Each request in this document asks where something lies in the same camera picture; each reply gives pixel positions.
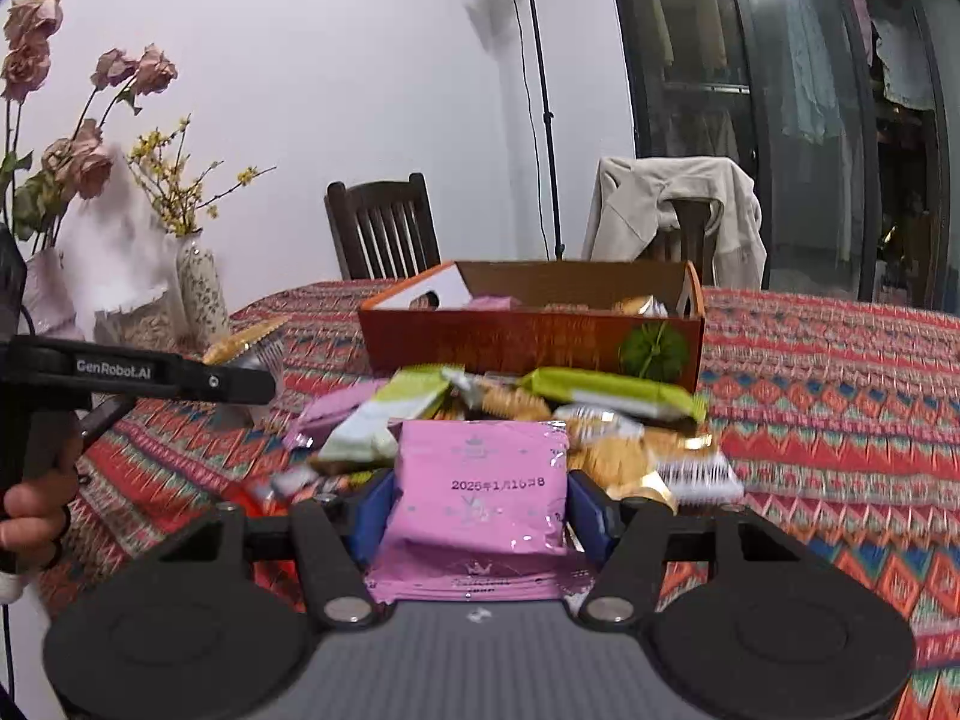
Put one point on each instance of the golden biscuit packet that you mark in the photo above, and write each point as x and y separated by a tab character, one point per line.
244	341

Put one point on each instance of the white wrapping paper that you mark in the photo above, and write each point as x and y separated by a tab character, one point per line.
120	240

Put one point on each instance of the yellow flower branches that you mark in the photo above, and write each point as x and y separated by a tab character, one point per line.
180	187

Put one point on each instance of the pale pink snack packet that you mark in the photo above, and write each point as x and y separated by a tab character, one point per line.
330	409

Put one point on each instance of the black framed glass sliding door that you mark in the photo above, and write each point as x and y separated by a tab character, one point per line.
795	127

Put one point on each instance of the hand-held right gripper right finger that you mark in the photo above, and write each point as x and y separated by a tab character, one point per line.
592	517

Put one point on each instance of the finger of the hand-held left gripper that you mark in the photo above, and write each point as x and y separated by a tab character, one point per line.
236	386

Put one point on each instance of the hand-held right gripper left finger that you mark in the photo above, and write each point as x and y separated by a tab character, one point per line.
373	517

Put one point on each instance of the black floor lamp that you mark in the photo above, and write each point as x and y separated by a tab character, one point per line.
541	127

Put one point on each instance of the long green snack packet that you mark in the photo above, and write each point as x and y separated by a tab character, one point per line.
622	394

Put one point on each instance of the beige jacket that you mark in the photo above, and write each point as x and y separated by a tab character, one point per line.
634	195

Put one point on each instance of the person's left hand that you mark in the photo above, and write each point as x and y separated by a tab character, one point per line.
30	514

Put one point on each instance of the hanging light blue garment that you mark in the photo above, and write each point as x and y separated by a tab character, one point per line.
810	67

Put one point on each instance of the brown cardboard box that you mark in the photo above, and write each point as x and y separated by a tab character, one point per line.
487	345

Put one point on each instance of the red snack packet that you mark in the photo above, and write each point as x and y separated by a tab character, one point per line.
259	491

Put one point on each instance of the pile of biscuit packets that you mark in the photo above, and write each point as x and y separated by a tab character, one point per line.
619	457

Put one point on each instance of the hanging white garment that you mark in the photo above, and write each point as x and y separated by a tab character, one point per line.
904	60

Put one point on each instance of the green and white snack packet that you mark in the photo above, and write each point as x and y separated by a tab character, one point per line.
375	424

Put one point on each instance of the floral ceramic vase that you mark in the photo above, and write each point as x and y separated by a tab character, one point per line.
202	289

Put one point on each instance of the dark wooden chair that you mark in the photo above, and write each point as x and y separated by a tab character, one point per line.
382	229
690	236

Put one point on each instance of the dried pink roses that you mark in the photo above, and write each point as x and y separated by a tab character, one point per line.
79	157

